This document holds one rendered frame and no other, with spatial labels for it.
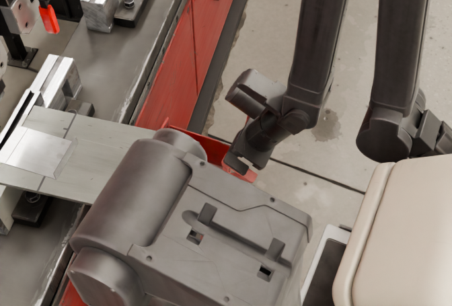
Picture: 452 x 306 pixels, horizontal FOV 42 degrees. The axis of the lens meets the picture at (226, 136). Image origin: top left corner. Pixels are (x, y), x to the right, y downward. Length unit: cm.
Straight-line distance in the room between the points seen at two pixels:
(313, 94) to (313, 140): 152
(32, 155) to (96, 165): 12
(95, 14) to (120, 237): 117
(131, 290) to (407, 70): 52
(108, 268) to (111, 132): 83
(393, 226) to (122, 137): 62
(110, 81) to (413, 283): 95
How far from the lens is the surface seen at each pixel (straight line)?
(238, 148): 101
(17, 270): 120
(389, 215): 69
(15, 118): 123
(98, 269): 34
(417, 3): 71
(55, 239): 121
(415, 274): 63
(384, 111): 82
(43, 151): 116
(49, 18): 110
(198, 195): 35
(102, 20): 149
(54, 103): 129
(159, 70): 156
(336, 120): 244
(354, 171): 231
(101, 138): 115
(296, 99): 87
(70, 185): 111
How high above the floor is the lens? 193
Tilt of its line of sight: 55 degrees down
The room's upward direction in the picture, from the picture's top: straight up
